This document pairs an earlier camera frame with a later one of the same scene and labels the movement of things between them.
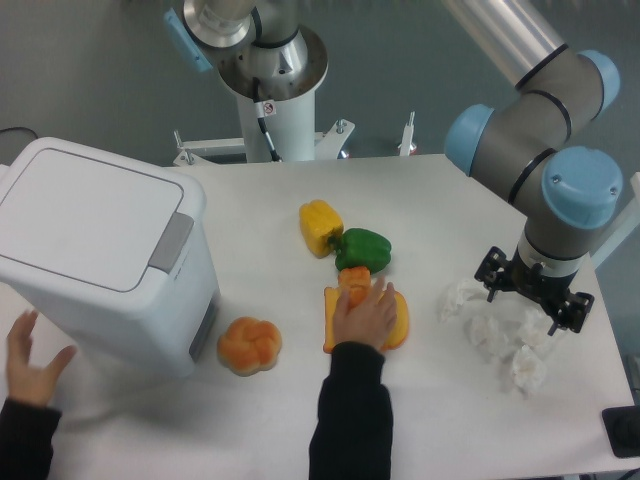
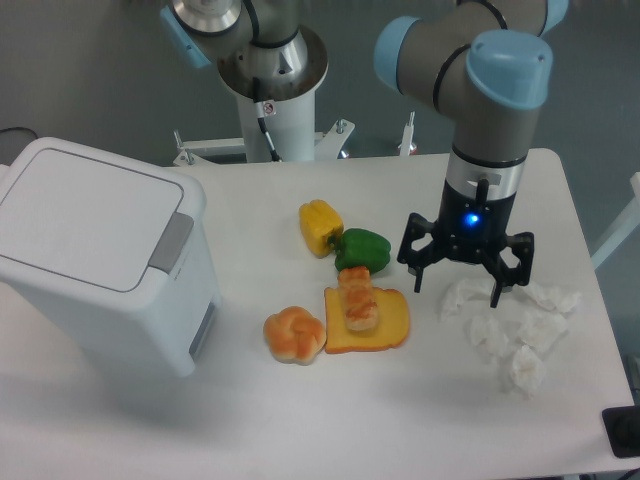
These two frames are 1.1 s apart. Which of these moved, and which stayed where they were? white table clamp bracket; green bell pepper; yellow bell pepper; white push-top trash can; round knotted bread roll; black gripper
Moved: black gripper; round knotted bread roll
Stayed: green bell pepper; white table clamp bracket; yellow bell pepper; white push-top trash can
